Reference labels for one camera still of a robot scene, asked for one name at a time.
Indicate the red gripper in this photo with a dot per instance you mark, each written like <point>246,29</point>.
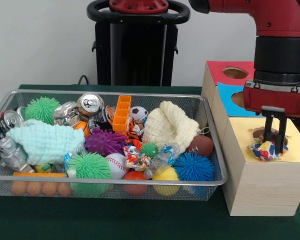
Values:
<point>275,101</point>

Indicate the multicolour patterned cloth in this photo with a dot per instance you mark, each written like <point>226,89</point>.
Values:
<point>135,157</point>
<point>265,152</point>

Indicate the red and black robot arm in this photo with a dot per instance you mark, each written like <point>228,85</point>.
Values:
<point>277,22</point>

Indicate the wooden box with three holes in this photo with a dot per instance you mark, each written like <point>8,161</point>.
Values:
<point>265,187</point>

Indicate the brown toy football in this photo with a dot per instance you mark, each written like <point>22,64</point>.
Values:
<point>201,146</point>

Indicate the blue spiky ball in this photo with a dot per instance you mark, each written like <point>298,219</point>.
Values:
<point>193,167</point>

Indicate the cream knitted cloth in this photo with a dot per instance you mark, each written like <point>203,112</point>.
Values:
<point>170,125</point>

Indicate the small soccer ball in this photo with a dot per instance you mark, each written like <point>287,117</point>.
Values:
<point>138,113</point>

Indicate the orange plastic block tray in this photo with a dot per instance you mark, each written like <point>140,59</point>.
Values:
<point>122,112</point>

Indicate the purple spiky ball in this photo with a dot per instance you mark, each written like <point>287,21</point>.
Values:
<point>103,142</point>

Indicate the green spiky ball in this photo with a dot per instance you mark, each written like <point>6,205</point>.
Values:
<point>41,108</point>
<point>87,165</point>

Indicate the mint green cloth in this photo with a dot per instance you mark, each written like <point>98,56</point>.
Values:
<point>47,142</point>

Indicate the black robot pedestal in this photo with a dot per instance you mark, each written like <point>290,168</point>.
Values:
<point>137,50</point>

